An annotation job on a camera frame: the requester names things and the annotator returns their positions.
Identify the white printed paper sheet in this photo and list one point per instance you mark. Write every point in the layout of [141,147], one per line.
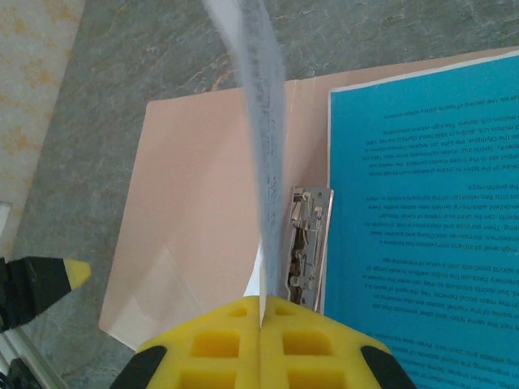
[259,101]

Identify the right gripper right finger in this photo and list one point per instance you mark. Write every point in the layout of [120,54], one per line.
[324,352]

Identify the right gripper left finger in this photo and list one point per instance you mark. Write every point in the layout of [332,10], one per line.
[211,352]

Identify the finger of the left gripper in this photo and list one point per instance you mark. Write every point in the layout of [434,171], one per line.
[32,283]

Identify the blue printed paper sheet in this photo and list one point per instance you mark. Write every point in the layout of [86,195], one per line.
[405,202]

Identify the pink paper folder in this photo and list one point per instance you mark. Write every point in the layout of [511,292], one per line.
[194,182]

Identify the metal folder clip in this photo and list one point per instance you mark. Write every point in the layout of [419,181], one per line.
[310,243]

